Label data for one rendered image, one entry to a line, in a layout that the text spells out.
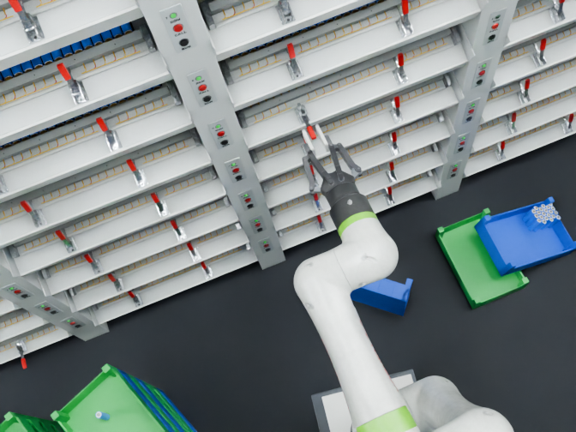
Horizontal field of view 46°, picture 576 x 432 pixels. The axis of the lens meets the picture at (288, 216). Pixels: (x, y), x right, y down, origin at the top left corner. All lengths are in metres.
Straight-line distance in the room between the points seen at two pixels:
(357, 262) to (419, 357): 1.05
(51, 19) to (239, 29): 0.36
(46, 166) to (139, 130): 0.22
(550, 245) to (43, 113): 1.82
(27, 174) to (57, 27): 0.46
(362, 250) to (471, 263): 1.15
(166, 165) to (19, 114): 0.44
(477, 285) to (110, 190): 1.37
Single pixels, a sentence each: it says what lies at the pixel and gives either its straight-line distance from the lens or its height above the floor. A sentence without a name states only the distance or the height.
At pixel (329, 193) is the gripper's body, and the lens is 1.55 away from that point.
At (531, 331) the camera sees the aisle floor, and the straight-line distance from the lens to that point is 2.52.
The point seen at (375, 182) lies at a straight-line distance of 2.28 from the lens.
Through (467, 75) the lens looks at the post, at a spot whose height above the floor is 0.83.
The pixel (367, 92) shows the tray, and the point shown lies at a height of 0.91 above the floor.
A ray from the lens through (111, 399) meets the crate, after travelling 2.05.
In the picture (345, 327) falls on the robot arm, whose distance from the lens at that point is 1.42.
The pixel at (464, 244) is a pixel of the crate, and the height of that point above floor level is 0.00.
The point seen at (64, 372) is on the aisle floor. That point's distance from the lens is 2.65.
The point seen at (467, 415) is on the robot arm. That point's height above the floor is 0.97.
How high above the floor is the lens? 2.40
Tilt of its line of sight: 67 degrees down
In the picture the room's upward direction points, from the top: 16 degrees counter-clockwise
